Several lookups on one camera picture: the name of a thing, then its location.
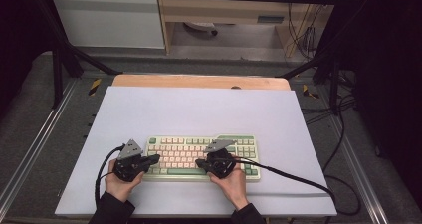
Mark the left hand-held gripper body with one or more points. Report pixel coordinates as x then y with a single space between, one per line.
127 167

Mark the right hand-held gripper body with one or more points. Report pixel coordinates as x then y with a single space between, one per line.
221 164

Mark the pink and green keyboard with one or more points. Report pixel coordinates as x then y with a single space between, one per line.
179 151

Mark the person's left hand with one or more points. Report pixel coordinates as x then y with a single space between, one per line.
121 187

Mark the person's right hand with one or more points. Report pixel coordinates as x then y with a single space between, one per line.
235 190

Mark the white table board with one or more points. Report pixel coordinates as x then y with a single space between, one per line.
199 111

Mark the wooden table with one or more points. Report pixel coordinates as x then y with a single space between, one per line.
199 82

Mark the left yellow clamp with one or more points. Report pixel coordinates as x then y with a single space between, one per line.
95 87

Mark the yellow clamp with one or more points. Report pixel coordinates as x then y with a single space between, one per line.
309 93
95 87

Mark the right yellow clamp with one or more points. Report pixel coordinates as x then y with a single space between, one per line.
309 93

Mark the black metal stand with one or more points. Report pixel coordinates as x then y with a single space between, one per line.
57 78
334 84

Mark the office chair base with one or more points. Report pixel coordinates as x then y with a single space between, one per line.
200 26

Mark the white cabinet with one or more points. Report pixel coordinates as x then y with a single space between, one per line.
106 21

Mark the light wooden desk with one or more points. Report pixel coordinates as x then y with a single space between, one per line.
215 10

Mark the dark curtain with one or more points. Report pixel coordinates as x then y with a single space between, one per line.
388 68
20 35

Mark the aluminium floor rail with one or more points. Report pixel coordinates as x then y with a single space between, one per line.
36 147
358 171

